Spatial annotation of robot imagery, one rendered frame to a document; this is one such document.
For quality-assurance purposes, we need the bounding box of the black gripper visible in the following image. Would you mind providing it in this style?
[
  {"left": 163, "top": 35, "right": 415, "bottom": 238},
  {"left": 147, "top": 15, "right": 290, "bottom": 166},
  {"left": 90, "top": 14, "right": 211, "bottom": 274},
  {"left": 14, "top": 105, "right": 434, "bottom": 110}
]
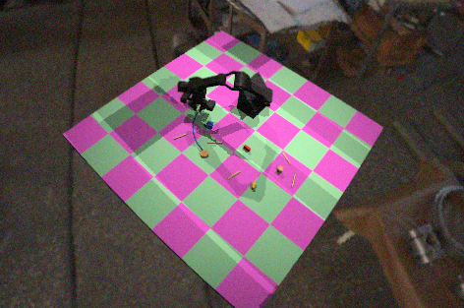
[{"left": 180, "top": 92, "right": 216, "bottom": 113}]

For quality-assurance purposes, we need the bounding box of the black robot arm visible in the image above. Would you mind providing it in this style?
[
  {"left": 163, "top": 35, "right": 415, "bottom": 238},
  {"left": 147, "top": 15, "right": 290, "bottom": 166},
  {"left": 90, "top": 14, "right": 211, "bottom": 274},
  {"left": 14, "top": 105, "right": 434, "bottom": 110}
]
[{"left": 178, "top": 70, "right": 273, "bottom": 107}]

